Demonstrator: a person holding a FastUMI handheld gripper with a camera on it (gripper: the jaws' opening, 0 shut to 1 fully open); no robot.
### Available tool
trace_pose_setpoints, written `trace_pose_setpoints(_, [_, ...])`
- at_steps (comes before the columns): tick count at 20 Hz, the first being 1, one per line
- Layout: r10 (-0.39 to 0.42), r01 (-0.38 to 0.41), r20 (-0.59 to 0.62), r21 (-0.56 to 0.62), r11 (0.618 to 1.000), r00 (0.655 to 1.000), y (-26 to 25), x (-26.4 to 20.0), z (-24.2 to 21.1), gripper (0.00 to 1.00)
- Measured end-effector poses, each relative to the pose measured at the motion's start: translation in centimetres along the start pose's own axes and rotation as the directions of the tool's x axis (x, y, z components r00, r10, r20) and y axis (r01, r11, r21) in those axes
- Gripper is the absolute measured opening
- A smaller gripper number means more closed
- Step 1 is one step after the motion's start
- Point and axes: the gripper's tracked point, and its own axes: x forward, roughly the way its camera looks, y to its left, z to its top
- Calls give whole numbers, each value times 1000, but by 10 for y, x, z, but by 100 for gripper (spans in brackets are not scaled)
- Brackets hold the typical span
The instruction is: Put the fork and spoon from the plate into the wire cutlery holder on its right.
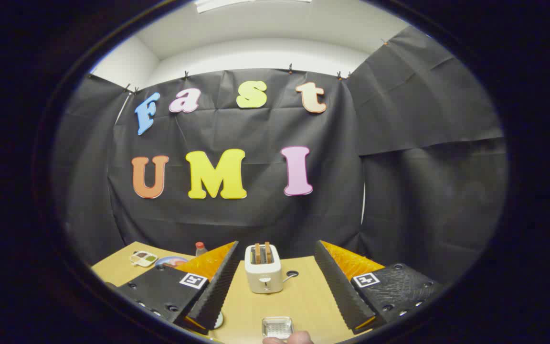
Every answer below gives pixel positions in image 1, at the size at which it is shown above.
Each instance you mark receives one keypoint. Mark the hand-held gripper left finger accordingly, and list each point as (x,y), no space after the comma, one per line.
(220,291)

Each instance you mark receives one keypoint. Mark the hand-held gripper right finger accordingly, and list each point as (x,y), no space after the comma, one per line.
(339,286)

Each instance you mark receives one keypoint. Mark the mint green plate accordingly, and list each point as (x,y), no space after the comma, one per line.
(218,321)

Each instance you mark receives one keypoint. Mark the white toaster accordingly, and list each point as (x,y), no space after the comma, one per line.
(263,277)

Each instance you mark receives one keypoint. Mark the clear red-capped water bottle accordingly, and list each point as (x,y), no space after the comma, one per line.
(201,249)

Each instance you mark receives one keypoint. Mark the brown food slices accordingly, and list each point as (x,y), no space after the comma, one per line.
(177,262)

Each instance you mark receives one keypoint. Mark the blue patterned plate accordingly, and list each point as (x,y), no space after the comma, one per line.
(162,262)

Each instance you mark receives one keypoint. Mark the white compartment sauce dish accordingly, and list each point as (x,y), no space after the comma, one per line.
(143,258)

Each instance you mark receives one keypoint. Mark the black backdrop cloth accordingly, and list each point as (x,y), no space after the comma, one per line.
(256,215)

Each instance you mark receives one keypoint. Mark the ceiling light panel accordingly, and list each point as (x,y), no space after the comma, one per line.
(217,5)

